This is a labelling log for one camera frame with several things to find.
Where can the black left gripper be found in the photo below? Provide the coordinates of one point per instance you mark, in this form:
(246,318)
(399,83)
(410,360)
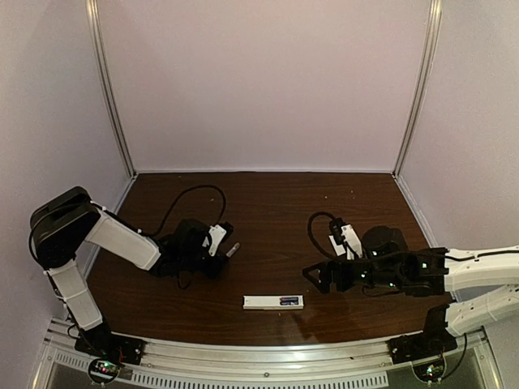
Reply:
(219,259)

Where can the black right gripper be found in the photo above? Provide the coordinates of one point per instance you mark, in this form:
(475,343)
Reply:
(332,277)

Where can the clear tester screwdriver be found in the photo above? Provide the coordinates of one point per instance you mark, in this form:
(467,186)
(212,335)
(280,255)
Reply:
(233,250)

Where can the white remote control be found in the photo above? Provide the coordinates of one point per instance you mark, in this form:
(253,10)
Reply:
(269,303)

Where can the white battery cover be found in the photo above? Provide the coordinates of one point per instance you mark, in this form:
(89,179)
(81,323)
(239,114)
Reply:
(338,248)

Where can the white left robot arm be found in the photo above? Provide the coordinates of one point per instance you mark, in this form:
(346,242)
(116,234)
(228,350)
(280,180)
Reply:
(60,228)

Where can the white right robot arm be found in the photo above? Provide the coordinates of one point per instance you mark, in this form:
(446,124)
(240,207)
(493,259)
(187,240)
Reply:
(496,269)

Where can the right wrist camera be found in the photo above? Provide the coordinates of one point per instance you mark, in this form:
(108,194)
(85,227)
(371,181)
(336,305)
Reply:
(344,234)

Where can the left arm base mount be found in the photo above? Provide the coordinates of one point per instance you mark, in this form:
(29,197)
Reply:
(111,352)

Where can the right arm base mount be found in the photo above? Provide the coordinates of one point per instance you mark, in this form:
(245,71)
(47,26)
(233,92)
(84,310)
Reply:
(432,342)

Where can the left aluminium frame post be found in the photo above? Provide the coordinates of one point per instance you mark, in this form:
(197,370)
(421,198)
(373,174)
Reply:
(94,23)

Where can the aluminium frame post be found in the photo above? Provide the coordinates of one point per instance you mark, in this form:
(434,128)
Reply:
(94,23)
(428,56)

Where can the right aluminium frame post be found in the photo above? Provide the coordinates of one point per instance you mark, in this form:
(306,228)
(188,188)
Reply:
(428,56)

